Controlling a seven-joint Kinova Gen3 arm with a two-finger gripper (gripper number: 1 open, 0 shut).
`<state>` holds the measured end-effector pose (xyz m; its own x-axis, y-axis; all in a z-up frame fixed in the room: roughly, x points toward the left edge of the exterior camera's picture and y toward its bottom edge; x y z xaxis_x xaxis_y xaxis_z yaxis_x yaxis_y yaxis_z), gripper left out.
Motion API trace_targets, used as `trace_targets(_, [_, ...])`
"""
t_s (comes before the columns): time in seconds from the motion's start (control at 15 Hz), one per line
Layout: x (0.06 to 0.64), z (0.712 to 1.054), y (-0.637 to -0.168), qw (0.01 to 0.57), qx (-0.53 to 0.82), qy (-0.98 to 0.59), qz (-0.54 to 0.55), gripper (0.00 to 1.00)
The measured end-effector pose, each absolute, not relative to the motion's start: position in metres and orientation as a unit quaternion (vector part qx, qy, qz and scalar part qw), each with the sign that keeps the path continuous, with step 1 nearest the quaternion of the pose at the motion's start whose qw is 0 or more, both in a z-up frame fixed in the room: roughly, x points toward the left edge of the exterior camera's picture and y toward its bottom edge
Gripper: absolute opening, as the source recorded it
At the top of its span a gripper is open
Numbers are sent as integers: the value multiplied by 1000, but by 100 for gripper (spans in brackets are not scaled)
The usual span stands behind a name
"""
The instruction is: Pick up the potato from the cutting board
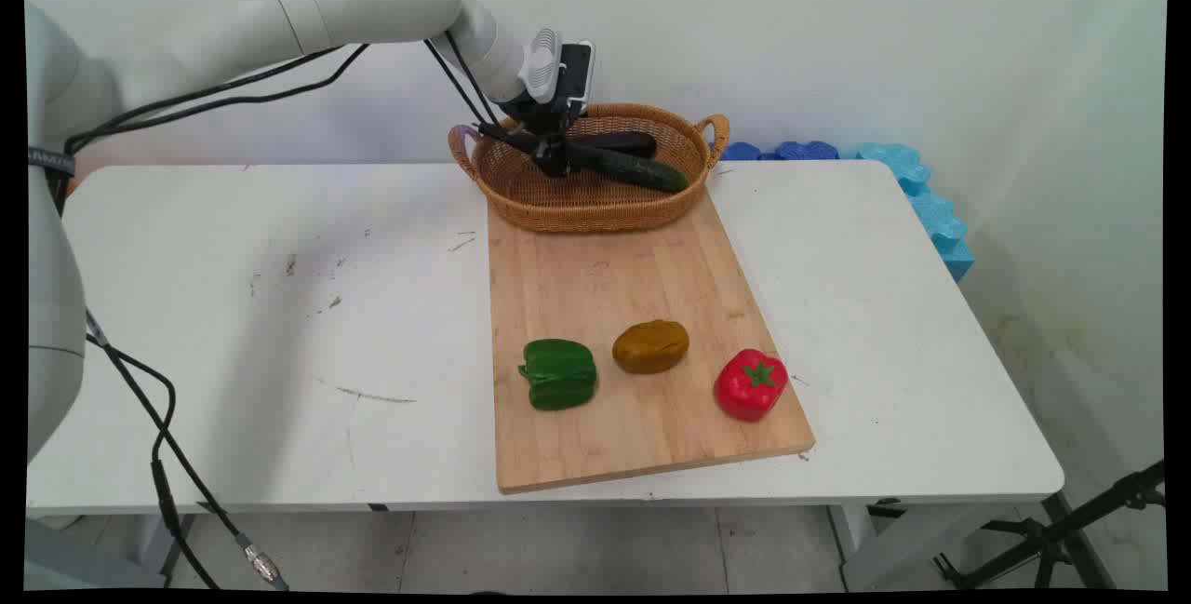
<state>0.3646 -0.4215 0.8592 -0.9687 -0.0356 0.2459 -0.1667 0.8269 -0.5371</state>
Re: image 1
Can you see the dark green cucumber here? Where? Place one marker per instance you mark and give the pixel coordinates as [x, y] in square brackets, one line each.
[642, 172]

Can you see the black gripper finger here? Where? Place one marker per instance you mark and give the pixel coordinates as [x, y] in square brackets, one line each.
[568, 154]
[547, 157]

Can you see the bamboo cutting board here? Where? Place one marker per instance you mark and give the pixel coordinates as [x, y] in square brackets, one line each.
[642, 306]

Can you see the green bell pepper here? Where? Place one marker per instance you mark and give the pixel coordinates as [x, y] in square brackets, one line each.
[558, 375]

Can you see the woven wicker basket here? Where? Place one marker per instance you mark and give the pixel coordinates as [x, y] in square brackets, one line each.
[595, 199]

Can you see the dark blue foam mat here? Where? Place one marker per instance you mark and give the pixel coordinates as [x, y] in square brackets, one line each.
[791, 152]

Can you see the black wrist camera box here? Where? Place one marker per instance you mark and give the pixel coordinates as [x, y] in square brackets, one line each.
[578, 72]

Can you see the dark purple eggplant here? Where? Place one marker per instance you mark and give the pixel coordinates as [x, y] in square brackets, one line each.
[622, 144]

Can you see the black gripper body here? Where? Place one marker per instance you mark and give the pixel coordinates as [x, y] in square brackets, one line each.
[544, 115]

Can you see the black tripod stand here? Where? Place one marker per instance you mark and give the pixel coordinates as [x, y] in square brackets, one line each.
[1051, 539]

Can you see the white table leg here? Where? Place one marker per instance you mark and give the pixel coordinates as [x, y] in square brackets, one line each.
[893, 543]

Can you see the red tomato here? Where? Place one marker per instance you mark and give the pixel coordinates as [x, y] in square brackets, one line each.
[750, 385]

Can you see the grey table leg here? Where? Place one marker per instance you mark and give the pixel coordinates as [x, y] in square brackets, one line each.
[172, 543]

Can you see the brown potato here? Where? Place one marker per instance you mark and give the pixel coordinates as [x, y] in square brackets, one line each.
[650, 346]

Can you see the light blue foam mat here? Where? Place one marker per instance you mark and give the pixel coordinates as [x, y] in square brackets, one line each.
[935, 213]

